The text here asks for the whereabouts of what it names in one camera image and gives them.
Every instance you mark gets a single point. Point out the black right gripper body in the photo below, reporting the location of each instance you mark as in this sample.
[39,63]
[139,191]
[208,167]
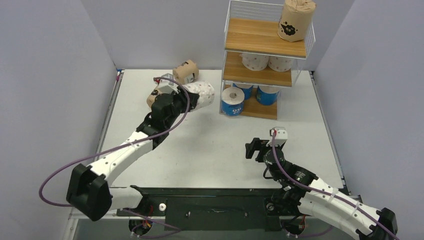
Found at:
[260,149]

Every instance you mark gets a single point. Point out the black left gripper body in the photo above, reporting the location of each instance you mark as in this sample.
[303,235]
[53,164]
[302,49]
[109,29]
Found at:
[180,104]

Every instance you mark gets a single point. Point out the brown paper roll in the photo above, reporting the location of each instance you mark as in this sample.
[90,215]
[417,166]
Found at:
[296,16]
[186,73]
[152,97]

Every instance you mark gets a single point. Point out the floral white paper roll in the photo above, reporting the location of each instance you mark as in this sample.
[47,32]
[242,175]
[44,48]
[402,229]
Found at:
[254,62]
[201,94]
[279,63]

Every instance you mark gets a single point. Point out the blue paper roll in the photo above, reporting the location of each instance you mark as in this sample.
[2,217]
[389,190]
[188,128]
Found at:
[246,88]
[267,95]
[232,101]

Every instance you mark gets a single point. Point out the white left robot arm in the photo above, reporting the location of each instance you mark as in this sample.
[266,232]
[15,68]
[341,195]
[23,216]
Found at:
[90,187]

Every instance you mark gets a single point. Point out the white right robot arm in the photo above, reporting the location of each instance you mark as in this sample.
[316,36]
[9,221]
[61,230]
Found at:
[304,193]

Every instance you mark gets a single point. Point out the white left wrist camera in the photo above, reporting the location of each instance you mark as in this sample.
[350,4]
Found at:
[166,85]

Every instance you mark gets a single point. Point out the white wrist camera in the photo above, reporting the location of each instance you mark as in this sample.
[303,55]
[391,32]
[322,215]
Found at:
[166,85]
[279,136]

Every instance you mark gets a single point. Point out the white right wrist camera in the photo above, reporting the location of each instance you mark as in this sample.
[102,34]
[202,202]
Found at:
[279,136]

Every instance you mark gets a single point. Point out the white wire wooden shelf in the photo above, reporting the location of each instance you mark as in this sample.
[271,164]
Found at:
[252,27]

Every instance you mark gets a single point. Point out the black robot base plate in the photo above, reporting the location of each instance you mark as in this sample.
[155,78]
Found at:
[218,209]

